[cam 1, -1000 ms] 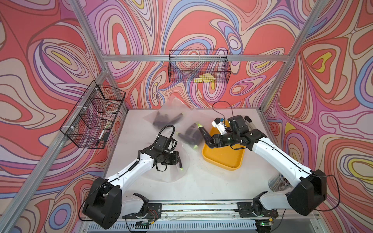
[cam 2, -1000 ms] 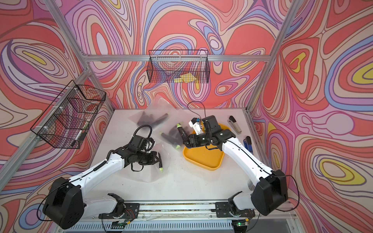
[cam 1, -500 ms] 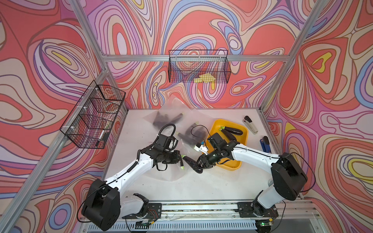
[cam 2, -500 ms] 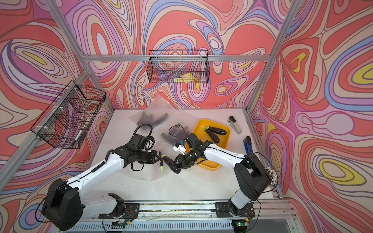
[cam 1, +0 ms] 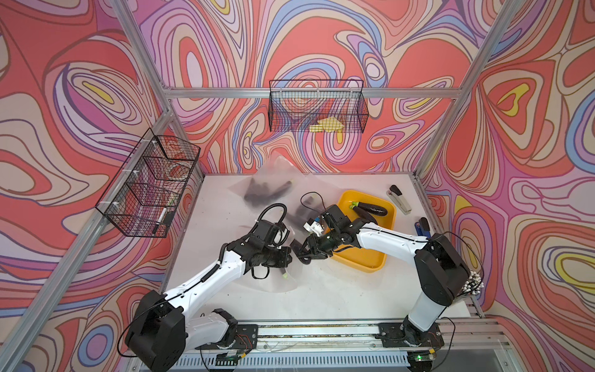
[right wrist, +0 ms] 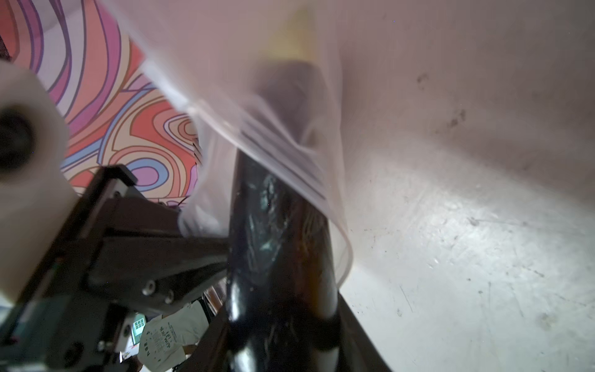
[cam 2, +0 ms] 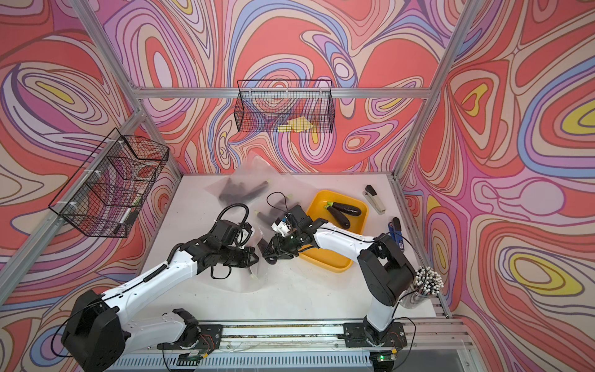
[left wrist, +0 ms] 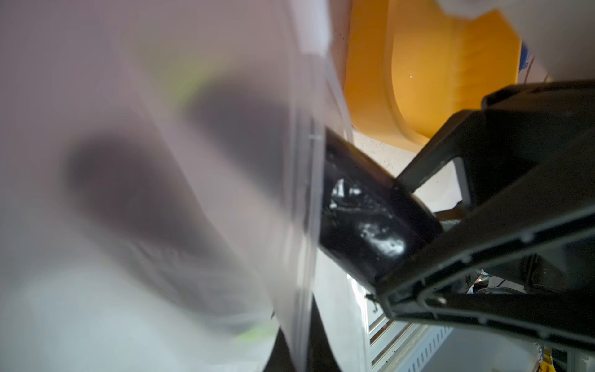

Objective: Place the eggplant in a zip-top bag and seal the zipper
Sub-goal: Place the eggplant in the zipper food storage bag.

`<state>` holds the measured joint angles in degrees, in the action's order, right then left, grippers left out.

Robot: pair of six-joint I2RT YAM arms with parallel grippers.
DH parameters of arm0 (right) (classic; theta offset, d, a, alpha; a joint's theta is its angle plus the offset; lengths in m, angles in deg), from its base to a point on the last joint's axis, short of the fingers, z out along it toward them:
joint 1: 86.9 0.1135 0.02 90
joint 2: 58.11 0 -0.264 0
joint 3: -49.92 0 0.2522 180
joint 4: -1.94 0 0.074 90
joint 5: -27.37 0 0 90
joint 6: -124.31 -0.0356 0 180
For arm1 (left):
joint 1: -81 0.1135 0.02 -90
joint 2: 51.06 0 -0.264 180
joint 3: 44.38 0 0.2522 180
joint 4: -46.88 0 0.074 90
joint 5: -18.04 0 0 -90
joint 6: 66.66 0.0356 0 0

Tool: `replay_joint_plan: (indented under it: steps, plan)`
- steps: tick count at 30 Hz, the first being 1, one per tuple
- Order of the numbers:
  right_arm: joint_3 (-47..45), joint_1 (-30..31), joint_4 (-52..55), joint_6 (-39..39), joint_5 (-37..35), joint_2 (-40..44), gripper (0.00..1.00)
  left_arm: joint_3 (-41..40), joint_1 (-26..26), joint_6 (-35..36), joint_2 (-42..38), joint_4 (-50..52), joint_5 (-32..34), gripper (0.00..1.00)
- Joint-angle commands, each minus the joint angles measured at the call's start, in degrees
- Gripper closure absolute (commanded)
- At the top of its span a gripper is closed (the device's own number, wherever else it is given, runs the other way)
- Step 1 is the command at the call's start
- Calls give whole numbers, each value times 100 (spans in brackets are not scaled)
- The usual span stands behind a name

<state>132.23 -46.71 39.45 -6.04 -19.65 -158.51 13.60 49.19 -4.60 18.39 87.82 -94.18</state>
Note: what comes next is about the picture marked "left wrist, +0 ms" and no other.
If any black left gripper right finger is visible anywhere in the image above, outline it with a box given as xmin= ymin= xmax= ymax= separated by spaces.
xmin=307 ymin=297 xmax=341 ymax=372

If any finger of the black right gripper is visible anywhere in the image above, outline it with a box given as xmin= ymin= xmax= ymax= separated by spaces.
xmin=396 ymin=81 xmax=594 ymax=219
xmin=375 ymin=207 xmax=594 ymax=351

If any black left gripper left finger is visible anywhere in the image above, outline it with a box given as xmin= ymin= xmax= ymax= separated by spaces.
xmin=263 ymin=329 xmax=296 ymax=372

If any yellow plastic tray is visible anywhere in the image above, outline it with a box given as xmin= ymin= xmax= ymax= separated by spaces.
xmin=344 ymin=1 xmax=522 ymax=152

